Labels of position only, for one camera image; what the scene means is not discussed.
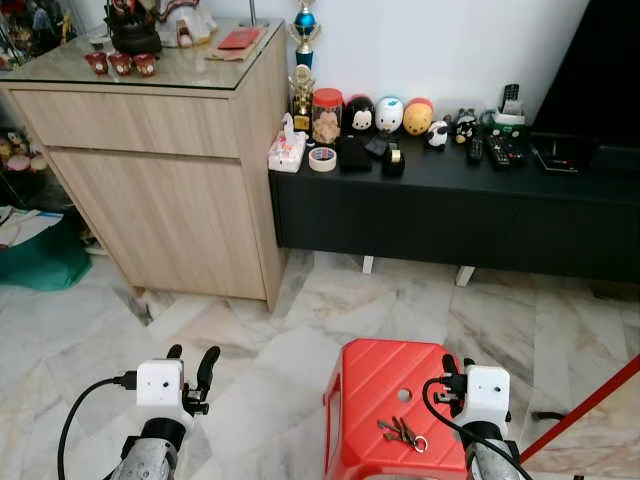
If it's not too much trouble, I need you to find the black teapot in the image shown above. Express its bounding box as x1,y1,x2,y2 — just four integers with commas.
105,0,163,57

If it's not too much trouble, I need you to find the red packet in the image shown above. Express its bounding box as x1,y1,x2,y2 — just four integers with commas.
217,27,266,51

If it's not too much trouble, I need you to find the black TV console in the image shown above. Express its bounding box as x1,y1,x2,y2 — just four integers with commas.
270,135,640,288

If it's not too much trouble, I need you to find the green bag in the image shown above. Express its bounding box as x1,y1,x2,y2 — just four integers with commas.
0,210,93,292

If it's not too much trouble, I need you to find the red-lidded clear jar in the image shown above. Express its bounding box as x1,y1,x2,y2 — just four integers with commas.
311,88,345,145

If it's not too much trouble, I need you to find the black tape dispenser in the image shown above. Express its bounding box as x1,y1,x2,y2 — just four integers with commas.
382,142,406,178

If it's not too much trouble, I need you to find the black television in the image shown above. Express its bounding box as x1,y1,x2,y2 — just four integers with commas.
530,0,640,151

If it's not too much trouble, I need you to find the black round toy figure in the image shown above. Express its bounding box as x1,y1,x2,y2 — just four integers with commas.
345,95,377,137

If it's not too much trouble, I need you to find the red-edged marble table top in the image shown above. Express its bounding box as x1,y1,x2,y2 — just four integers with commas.
520,355,640,480

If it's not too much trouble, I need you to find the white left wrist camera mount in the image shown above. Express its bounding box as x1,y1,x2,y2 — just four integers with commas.
136,360,189,421

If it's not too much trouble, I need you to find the red plastic stool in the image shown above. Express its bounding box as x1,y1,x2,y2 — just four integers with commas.
322,338,471,480

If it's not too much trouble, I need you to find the small panda figurine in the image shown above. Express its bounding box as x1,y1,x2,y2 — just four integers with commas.
427,120,450,151

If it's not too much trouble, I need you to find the white tape roll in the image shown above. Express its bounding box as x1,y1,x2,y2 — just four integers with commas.
308,146,338,173

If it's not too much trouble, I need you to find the light wood cabinet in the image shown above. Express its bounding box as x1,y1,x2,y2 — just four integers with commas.
0,18,293,309

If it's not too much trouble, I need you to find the yellow round toy figure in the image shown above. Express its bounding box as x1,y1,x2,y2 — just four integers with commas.
403,97,435,137

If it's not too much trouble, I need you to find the silver key bunch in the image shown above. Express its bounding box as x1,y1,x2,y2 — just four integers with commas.
377,416,429,453

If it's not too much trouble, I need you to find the white round toy figure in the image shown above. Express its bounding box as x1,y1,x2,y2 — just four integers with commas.
376,96,405,136

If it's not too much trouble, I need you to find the black pouch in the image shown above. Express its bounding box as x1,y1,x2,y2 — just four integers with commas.
335,135,373,173

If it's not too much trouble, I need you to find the black cordless phone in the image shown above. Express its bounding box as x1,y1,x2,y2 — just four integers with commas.
495,83,527,128

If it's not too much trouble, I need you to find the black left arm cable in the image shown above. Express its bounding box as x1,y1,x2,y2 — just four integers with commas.
57,372,139,480

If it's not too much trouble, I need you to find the blue gold trophy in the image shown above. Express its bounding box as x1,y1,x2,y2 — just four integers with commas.
289,0,322,69

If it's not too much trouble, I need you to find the small black white figurine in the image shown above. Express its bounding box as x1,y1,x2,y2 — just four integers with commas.
455,108,479,144

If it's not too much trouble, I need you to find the white statue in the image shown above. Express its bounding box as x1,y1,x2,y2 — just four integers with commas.
160,0,217,48

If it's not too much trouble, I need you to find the small gold trophy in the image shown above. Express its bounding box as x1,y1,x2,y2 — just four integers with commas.
290,65,316,133

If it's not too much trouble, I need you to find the pink white tissue box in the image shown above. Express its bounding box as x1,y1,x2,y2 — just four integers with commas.
267,113,307,174

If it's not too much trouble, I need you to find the wide black remote control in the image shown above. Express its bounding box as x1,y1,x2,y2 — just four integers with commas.
487,133,528,169

